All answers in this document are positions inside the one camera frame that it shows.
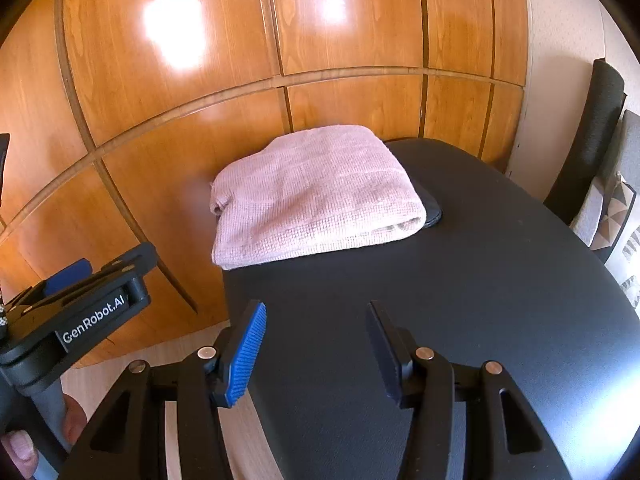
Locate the pink knit sweater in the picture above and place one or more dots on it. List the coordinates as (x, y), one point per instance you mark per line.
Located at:
(315, 195)

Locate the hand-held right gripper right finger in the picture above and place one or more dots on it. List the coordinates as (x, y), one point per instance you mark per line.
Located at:
(385, 355)

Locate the tiger print cushion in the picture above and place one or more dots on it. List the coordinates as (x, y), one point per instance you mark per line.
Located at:
(612, 230)

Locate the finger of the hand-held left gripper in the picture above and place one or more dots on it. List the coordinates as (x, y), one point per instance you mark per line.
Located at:
(67, 275)
(115, 270)

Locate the person's left hand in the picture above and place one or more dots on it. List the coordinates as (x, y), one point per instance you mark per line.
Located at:
(17, 455)

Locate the wooden wardrobe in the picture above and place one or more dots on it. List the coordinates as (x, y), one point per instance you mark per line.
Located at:
(200, 110)

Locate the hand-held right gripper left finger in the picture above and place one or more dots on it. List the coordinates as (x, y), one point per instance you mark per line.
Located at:
(247, 355)

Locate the dark padded chair back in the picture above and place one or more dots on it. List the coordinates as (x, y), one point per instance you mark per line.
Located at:
(595, 135)

